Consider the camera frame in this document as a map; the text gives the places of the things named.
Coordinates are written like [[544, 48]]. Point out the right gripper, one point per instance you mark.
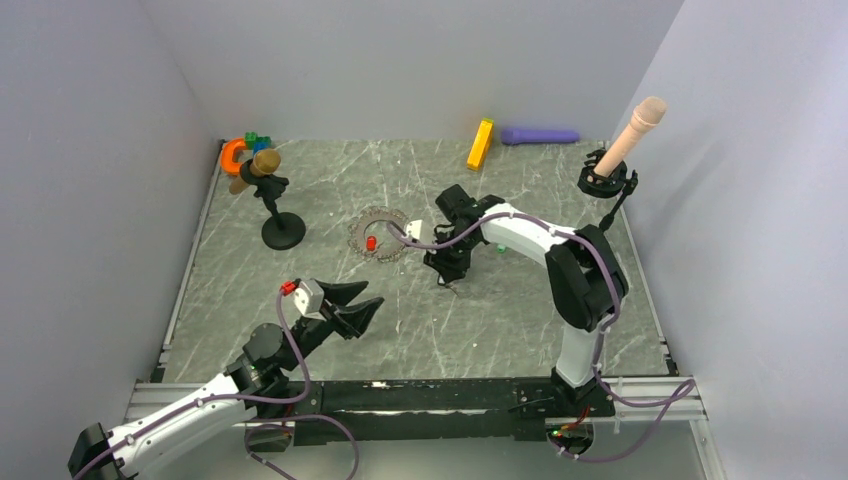
[[450, 270]]

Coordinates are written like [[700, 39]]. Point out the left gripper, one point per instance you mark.
[[353, 318]]

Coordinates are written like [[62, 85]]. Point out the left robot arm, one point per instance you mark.
[[137, 447]]

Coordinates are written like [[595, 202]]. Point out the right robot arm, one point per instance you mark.
[[585, 280]]

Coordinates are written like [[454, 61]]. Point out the left black microphone stand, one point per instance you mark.
[[282, 230]]

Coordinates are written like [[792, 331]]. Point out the black microphone stand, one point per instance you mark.
[[617, 184], [282, 230]]

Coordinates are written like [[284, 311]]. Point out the yellow block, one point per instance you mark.
[[480, 145]]

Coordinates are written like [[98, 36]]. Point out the purple cylinder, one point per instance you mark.
[[521, 136]]

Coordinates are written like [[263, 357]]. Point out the brown microphone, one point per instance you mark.
[[263, 164]]

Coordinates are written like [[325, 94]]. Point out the right black microphone stand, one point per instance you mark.
[[617, 184]]

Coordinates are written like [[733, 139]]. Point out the blue toy brick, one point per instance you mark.
[[259, 146]]

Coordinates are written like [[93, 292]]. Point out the orange horseshoe toy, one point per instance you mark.
[[229, 156]]

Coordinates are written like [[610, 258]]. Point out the green toy brick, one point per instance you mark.
[[251, 137]]

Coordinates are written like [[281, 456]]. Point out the beige microphone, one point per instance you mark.
[[645, 117]]

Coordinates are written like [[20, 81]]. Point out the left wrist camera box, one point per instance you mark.
[[307, 295]]

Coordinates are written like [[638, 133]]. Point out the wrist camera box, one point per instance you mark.
[[307, 295], [413, 231]]

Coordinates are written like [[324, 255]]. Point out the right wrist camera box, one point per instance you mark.
[[413, 231]]

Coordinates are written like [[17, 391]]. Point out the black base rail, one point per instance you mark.
[[520, 408]]

